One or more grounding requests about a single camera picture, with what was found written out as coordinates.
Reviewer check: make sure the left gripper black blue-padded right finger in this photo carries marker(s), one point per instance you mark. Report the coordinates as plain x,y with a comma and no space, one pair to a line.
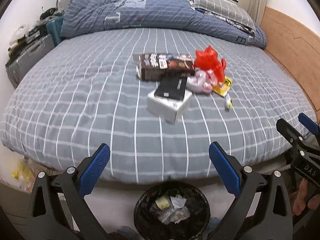
261,208

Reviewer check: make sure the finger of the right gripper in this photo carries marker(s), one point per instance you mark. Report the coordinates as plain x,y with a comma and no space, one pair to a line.
288,131
312,126

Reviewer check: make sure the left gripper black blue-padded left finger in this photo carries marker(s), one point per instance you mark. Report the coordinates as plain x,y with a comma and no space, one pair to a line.
45,217

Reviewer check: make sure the white red-print plastic wrapper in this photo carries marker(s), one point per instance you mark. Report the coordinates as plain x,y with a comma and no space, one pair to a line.
202,82

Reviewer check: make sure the brown cookie box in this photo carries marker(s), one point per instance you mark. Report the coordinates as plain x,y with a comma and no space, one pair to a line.
153,66

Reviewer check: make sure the black trash bin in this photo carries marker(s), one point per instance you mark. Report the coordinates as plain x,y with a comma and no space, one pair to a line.
172,210

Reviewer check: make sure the right hand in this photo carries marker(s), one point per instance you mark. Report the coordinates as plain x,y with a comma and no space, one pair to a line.
299,200

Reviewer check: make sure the yellow plastic bag on floor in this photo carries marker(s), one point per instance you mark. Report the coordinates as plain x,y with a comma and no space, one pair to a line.
24,175

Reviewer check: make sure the small crumpled wrapper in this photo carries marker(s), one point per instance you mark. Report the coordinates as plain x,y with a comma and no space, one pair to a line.
228,102

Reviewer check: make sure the wooden headboard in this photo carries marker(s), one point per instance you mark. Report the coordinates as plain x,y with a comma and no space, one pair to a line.
296,48

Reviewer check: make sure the yellow snack wrapper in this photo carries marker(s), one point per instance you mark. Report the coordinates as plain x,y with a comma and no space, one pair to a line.
222,88

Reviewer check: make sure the red plastic bag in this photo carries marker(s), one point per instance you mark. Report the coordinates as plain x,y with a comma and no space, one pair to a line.
208,60

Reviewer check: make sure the grey checked bed mattress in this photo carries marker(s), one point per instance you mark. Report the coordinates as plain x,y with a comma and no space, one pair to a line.
85,92

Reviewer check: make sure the black lid white box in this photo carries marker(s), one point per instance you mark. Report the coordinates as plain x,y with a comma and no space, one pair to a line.
170,100

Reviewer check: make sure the grey checked pillow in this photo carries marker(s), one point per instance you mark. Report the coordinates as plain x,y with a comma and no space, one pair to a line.
226,9

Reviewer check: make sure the grey suitcase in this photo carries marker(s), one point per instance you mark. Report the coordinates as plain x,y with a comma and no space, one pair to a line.
16,69

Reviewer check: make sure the blue striped duvet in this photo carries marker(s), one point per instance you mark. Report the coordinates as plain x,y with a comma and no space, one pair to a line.
90,16

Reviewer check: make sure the white item on suitcase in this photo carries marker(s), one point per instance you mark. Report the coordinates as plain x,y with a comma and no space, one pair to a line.
19,34

